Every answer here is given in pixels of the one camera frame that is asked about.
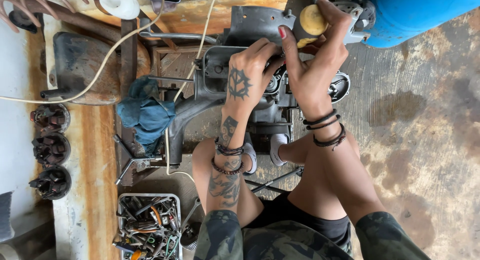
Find person's right hand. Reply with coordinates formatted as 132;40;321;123
278;0;353;120

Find person's left hand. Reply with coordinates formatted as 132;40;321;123
223;38;286;116

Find yellow handled screwdriver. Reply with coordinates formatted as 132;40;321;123
292;4;329;49

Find grey motorcycle engine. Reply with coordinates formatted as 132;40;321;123
167;5;373;167

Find white shoe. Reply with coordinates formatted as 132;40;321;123
241;134;258;175
269;134;289;167

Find blue cloth rag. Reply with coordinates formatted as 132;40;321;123
116;76;176;156

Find black metal rod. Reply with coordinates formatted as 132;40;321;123
244;166;305;195

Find blue plastic barrel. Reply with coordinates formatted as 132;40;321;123
361;0;480;49

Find white plastic bottle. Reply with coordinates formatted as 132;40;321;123
98;0;161;20

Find black shorts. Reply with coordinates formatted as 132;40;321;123
245;192;352;249

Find rusty black metal cover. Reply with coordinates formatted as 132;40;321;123
40;32;151;106

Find camouflage shirt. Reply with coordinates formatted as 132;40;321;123
193;210;432;260

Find small metal gear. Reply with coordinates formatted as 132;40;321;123
179;222;202;251

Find metal tray of tools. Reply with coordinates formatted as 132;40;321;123
112;193;184;260

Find brown metal pipe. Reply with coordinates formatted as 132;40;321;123
22;0;125;43

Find black stator coil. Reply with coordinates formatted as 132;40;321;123
29;165;72;201
30;103;71;134
31;132;71;166

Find black cord bracelets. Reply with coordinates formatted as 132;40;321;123
302;108;341;131

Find dark knotted bracelet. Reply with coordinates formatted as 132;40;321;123
313;122;347;152

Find brown beaded bracelet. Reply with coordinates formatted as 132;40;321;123
211;157;245;176

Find rusty metal frame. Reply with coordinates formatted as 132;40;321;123
119;19;140;187

